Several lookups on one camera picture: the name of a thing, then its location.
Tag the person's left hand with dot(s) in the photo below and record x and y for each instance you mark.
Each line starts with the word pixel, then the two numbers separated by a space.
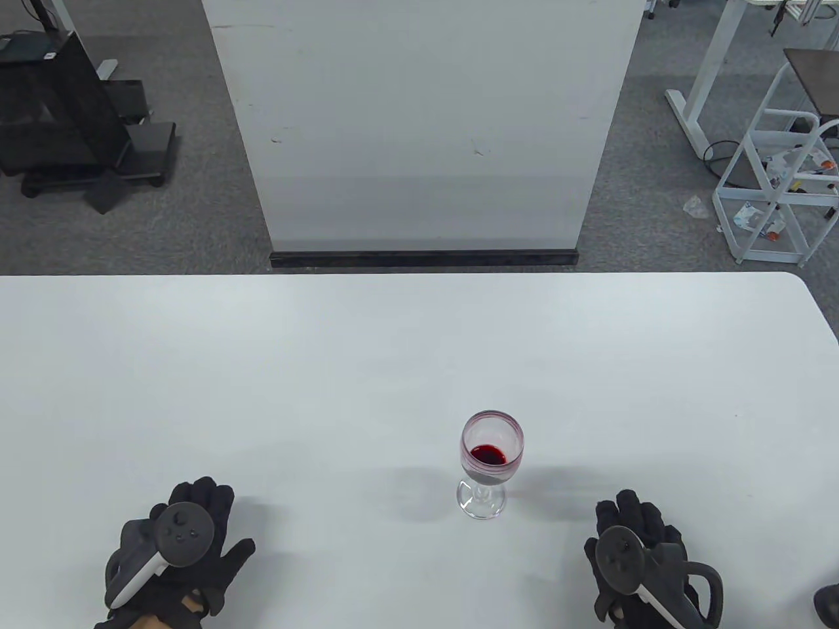
pixel 210 499

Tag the person's right hand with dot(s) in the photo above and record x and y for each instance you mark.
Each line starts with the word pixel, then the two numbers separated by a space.
pixel 639 511

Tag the grey white hand controller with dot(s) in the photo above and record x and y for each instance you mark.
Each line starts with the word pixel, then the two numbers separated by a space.
pixel 185 531
pixel 623 557

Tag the clear wine glass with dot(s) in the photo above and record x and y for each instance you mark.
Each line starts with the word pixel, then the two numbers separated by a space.
pixel 490 472

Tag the person's left forearm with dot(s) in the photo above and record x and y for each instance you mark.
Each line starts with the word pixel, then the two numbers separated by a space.
pixel 151 624

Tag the black shoe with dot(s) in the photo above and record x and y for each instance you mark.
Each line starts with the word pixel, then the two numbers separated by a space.
pixel 829 606

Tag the white table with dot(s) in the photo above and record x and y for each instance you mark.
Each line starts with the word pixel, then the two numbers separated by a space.
pixel 393 360

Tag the clear plastic wrapper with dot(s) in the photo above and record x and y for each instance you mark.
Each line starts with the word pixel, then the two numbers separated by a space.
pixel 696 208

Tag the crumpled litter with orange cap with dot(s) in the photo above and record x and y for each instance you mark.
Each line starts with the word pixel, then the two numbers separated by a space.
pixel 747 216

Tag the black board base bar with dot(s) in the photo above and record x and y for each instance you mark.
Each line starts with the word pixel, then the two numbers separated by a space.
pixel 419 259

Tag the black square floor piece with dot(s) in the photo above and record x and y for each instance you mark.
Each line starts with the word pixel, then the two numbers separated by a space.
pixel 105 194

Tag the crumpled white litter pile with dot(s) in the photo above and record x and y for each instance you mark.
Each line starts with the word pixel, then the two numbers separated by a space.
pixel 783 164

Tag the black equipment cart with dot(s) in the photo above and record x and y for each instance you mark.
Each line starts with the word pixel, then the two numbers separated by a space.
pixel 52 111

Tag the white partition board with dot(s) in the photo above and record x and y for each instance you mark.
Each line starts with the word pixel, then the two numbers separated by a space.
pixel 419 131

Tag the white stand leg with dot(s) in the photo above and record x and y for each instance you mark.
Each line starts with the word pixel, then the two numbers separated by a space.
pixel 108 67

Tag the brown desktop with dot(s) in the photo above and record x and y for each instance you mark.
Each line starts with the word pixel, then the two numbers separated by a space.
pixel 819 78

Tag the white desk leg frame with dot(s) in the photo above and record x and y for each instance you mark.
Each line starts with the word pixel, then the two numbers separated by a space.
pixel 714 46

